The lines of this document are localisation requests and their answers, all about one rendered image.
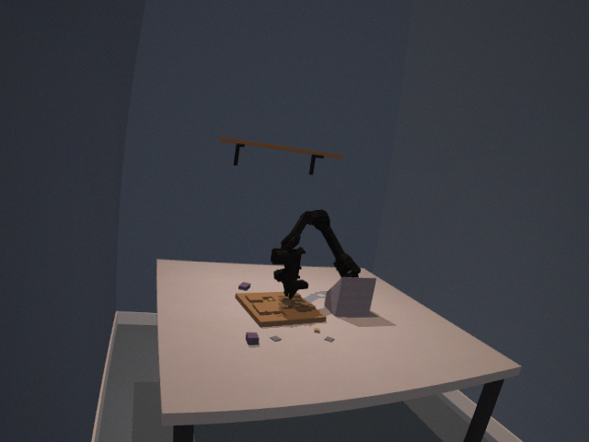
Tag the orange square puzzle board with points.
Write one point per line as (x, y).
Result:
(265, 312)

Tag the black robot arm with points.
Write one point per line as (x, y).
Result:
(320, 219)

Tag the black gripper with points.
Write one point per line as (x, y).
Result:
(291, 287)

